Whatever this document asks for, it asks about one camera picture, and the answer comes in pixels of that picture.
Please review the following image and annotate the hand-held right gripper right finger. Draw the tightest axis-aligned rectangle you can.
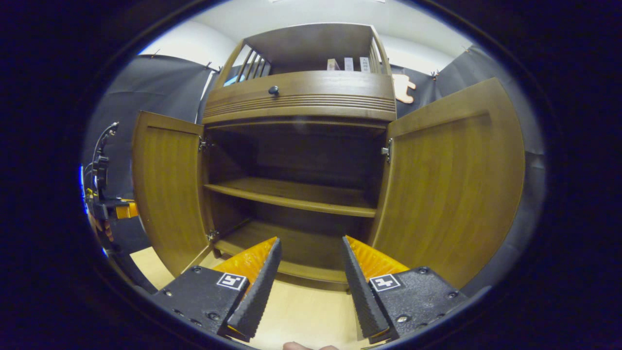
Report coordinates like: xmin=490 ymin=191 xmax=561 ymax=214
xmin=342 ymin=235 xmax=491 ymax=344

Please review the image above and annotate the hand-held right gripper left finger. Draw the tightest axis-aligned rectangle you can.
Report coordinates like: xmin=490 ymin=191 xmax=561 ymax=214
xmin=148 ymin=237 xmax=282 ymax=342

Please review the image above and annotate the wooden cabinet drawer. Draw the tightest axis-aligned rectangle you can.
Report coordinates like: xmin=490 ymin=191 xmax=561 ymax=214
xmin=202 ymin=71 xmax=397 ymax=124

